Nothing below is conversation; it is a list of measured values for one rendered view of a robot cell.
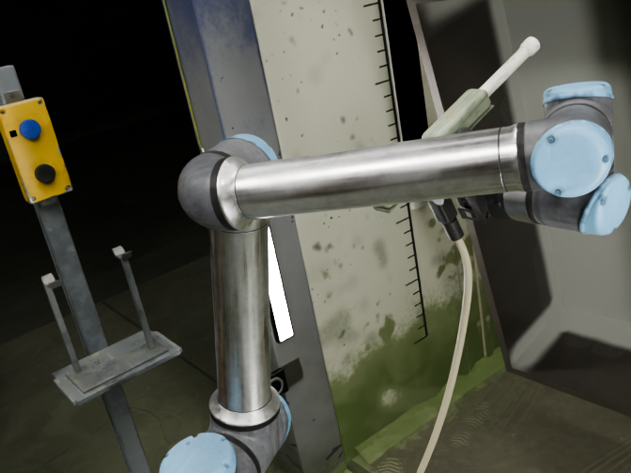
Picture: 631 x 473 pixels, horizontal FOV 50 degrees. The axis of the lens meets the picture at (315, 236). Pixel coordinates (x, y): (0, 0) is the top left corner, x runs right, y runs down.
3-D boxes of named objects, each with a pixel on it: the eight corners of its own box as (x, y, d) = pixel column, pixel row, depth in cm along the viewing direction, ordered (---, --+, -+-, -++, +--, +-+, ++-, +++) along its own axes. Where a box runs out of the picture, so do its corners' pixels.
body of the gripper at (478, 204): (457, 219, 121) (515, 230, 111) (439, 181, 116) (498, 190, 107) (482, 190, 123) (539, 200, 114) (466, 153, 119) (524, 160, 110)
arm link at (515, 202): (518, 192, 102) (552, 152, 106) (492, 189, 106) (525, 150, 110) (535, 236, 107) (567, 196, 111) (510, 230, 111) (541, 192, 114)
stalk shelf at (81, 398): (148, 331, 215) (147, 328, 214) (181, 354, 197) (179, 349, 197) (53, 377, 199) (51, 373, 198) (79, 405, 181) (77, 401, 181)
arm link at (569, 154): (136, 180, 106) (609, 111, 77) (178, 156, 116) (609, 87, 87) (160, 248, 110) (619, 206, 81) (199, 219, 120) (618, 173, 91)
